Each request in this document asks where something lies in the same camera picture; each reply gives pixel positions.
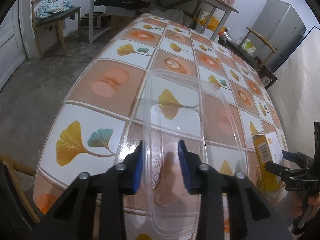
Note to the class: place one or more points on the clear plastic container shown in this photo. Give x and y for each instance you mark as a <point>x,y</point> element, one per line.
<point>175,120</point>

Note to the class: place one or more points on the black cloth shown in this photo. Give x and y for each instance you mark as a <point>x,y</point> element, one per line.
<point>120,3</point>

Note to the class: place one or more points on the yellow plastic bag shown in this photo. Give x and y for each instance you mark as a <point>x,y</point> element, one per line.
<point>212,22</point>

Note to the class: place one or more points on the white panel door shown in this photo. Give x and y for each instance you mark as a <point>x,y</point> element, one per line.
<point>10,42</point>

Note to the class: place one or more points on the white green carton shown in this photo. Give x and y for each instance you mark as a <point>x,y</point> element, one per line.
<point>248,47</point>

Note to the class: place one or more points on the person's right hand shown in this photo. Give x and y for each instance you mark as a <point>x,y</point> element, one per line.
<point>296,207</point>

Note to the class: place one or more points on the black case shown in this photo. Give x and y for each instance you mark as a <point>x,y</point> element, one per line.
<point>92,20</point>

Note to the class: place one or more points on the grey fridge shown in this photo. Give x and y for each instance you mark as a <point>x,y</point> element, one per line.
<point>277,25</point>

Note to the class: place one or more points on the floral blanket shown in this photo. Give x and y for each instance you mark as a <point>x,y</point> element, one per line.
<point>52,6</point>

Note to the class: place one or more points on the white plastic sheet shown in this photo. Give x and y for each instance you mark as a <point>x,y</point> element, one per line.
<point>170,17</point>

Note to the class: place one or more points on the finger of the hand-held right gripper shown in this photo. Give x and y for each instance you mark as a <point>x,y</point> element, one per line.
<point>290,155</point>
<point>276,168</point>

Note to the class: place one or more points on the white mattress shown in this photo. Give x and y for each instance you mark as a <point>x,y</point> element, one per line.
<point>300,80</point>

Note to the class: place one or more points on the dark wooden stool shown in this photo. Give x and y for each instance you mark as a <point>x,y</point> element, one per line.
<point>268,76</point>

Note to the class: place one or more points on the light wooden chair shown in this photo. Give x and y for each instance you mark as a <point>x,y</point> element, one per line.
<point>22,168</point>

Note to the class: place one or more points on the wooden chair with black seat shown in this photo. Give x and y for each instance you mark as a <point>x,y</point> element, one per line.
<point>233,46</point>

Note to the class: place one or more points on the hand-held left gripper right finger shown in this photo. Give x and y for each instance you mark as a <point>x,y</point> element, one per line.
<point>185,170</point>

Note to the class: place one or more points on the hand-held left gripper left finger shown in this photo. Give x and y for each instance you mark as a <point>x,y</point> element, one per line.
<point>137,170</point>

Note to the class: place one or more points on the wooden chair with dark seat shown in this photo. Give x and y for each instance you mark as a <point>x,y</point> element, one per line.
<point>65,13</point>

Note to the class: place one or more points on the yellow cardboard box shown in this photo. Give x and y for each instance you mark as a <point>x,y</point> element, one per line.
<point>265,150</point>

